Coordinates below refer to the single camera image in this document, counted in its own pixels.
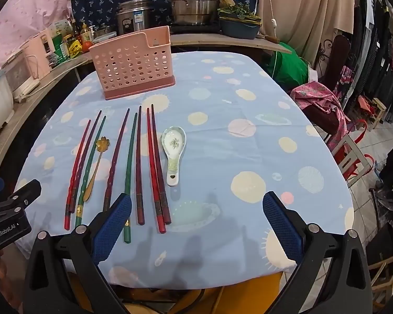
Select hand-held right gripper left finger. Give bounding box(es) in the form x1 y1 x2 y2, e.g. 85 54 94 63
24 193 133 314

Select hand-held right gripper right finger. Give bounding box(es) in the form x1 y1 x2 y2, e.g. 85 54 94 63
262 190 374 314

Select red chopstick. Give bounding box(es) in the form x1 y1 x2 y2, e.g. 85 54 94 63
64 119 91 230
146 107 167 234

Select green chopstick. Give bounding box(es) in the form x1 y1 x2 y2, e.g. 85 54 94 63
75 115 107 229
123 113 138 244

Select white ceramic soup spoon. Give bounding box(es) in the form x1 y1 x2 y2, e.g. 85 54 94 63
161 126 186 187

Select pink perforated utensil basket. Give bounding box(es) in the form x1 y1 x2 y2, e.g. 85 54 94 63
88 25 177 100

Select gold flower spoon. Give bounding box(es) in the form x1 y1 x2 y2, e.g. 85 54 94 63
83 137 109 201

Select red stool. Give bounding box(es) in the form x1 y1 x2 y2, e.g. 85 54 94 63
327 118 377 187

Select white electric heater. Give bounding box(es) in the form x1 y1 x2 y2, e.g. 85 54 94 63
2 57 41 100

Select blue dotted tablecloth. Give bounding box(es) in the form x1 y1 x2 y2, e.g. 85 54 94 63
15 52 354 290

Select pink floral cloth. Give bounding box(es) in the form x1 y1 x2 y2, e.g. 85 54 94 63
290 83 348 141

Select pink kitchen appliance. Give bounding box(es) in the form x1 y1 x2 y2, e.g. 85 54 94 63
21 28 58 76

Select small wooden stool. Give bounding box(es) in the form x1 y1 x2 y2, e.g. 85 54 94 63
358 96 387 128

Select yellow packet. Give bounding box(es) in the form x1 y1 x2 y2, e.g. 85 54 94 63
67 37 82 59

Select green bag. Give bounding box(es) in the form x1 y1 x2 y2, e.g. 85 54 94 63
269 42 312 89

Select clear glass container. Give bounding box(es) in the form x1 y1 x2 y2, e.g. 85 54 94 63
93 26 117 40

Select pink dotted curtain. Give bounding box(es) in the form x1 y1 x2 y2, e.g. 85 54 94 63
0 0 86 69

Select dark wooden chair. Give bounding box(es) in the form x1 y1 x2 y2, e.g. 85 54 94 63
314 34 352 105

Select row of hanging clothes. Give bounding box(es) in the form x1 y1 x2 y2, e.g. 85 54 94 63
350 0 393 187

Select blue plastic basin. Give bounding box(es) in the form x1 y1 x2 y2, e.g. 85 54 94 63
219 18 261 40

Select blue floral cloth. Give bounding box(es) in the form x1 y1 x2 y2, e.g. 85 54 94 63
70 0 259 28

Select steel rice cooker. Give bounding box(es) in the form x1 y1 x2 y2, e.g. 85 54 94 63
115 0 156 36

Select black induction cooker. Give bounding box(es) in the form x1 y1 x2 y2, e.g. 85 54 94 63
168 23 223 34

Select leafy green vegetables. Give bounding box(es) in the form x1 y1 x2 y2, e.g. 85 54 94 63
218 3 263 23

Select beige curtain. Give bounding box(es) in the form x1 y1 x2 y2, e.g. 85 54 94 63
259 0 354 66

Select steel steamer pot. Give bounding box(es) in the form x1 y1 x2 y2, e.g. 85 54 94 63
166 0 228 27

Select white cable with switch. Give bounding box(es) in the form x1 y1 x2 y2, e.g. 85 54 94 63
267 0 279 28

